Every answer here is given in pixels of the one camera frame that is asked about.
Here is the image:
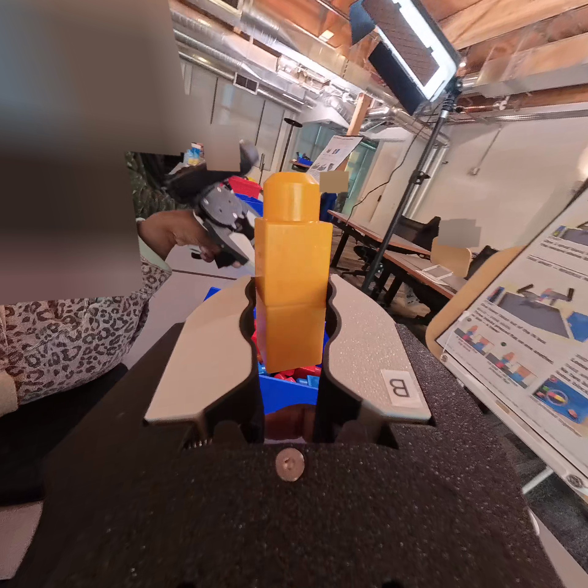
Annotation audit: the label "person's left hand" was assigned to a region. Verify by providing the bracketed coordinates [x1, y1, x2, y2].
[137, 209, 243, 269]

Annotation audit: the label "wooden back chair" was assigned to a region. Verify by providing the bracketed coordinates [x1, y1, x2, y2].
[431, 239, 474, 279]

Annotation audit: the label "black light cable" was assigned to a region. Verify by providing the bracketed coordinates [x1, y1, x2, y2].
[348, 103, 444, 219]

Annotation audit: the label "person's left forearm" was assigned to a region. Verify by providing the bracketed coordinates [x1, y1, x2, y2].
[99, 220, 174, 322]

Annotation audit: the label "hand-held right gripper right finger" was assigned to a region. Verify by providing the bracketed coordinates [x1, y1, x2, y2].
[323, 274, 432, 424]

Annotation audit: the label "silver air duct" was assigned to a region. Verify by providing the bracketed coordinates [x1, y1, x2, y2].
[172, 0, 414, 129]

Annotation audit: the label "pile of mega blocks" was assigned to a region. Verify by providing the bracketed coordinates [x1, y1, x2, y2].
[252, 317, 329, 391]

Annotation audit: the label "person's legs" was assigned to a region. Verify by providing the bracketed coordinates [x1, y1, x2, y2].
[0, 363, 131, 506]

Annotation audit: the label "black office chair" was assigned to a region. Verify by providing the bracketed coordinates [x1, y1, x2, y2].
[354, 216, 443, 276]

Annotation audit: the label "studio light panel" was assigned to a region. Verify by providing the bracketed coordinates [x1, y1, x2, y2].
[348, 0, 462, 115]

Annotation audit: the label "person's torso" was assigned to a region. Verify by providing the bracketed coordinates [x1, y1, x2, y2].
[0, 294, 152, 419]

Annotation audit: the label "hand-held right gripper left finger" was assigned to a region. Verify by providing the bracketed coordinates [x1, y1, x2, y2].
[143, 276, 259, 425]

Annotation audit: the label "grey office desk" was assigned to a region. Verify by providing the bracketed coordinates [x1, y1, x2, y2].
[381, 250, 460, 313]
[327, 209, 435, 276]

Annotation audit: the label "black floor lamp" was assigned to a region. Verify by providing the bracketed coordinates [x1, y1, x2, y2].
[282, 117, 303, 174]

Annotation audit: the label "black light stand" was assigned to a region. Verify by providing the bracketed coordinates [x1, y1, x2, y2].
[360, 78, 462, 295]

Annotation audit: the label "blue plastic bin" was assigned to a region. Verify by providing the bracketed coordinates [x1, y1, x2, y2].
[204, 287, 331, 414]
[234, 193, 263, 217]

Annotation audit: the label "red plastic bin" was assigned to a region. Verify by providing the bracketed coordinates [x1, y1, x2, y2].
[228, 176, 264, 196]

